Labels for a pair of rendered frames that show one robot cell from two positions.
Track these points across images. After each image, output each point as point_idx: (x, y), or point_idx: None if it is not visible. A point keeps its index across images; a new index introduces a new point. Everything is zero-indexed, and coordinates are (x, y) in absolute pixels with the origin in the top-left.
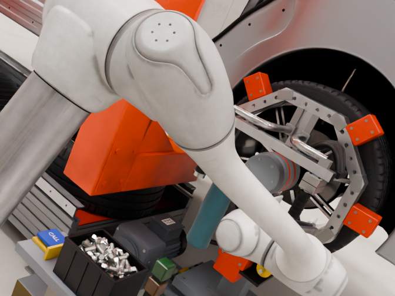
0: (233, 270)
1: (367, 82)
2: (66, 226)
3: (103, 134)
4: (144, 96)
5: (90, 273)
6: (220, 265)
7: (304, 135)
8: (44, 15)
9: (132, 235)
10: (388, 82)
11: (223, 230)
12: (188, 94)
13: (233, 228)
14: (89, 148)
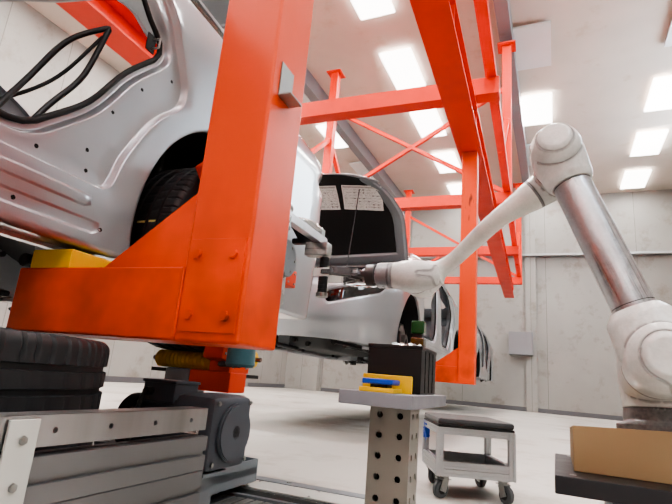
0: (242, 379)
1: (165, 164)
2: (199, 457)
3: (277, 252)
4: None
5: (430, 361)
6: (233, 383)
7: None
8: (580, 145)
9: (233, 398)
10: (180, 165)
11: (437, 272)
12: None
13: (438, 269)
14: (265, 280)
